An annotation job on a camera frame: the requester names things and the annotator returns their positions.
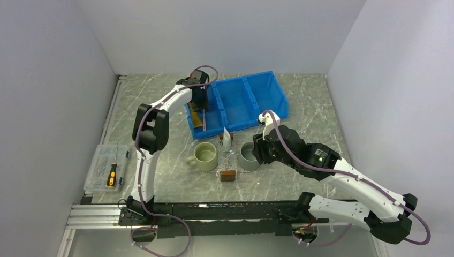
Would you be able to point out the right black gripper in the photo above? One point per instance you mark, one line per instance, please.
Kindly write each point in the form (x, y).
(259, 147)

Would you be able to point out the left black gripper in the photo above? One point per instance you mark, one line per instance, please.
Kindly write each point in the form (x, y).
(204, 105)

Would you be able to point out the pink toothbrush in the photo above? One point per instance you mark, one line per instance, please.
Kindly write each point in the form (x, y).
(204, 120)

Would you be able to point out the grey ceramic mug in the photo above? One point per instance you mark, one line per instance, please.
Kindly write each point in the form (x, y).
(246, 160)

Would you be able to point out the blue three-compartment bin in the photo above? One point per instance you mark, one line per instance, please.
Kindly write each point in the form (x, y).
(235, 104)

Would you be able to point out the white green-capped toothpaste tube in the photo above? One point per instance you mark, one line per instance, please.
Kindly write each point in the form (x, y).
(226, 140)

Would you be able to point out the clear acrylic toothbrush holder tray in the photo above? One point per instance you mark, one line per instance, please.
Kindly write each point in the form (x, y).
(227, 168)

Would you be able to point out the cream ceramic mug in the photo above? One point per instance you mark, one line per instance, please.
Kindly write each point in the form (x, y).
(204, 158)

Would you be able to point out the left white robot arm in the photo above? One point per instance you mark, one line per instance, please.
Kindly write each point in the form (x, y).
(151, 134)

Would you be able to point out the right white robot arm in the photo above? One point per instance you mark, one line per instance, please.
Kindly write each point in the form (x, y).
(383, 213)

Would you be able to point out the yellow toothpaste tube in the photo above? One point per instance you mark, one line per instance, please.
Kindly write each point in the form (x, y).
(195, 118)

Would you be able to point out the orange black screwdriver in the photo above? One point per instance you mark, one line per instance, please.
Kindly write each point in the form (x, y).
(112, 174)

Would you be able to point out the clear plastic screw box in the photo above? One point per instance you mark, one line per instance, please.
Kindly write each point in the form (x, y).
(97, 179)

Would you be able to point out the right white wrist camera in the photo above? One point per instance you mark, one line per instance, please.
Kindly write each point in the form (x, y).
(270, 120)

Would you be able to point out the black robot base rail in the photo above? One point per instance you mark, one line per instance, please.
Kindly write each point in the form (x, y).
(198, 218)

